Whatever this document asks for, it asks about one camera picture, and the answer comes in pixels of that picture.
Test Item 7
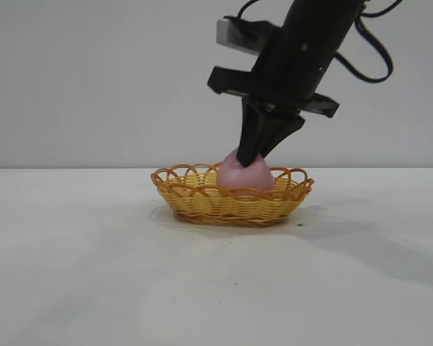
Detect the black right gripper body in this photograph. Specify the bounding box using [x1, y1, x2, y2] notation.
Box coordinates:
[207, 0, 365, 118]

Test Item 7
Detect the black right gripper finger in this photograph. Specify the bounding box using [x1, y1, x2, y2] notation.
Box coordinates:
[237, 96, 267, 167]
[258, 115, 307, 159]

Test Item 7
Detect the pink peach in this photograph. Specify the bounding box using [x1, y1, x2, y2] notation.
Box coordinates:
[216, 149, 275, 198]

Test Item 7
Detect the yellow woven wicker basket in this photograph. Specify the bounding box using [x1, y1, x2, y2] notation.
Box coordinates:
[150, 161, 315, 229]

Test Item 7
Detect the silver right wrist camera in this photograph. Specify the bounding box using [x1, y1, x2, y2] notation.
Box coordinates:
[216, 16, 286, 56]

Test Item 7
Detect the black right camera cable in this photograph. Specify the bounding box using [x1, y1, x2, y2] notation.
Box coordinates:
[237, 0, 261, 19]

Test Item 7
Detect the black looping right arm cable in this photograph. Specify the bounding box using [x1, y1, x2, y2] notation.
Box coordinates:
[333, 2, 395, 83]

